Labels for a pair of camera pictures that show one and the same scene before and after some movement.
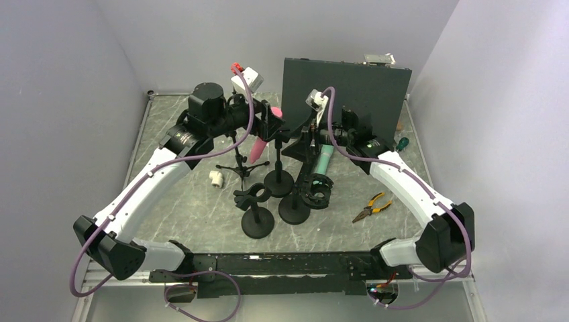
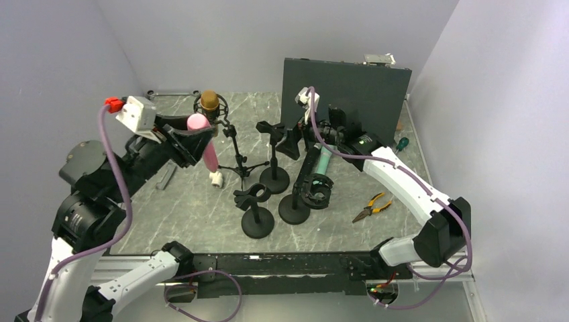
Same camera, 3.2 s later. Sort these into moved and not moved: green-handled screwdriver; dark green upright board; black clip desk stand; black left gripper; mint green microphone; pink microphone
Moved: black left gripper; pink microphone
Not moved: mint green microphone; green-handled screwdriver; black clip desk stand; dark green upright board
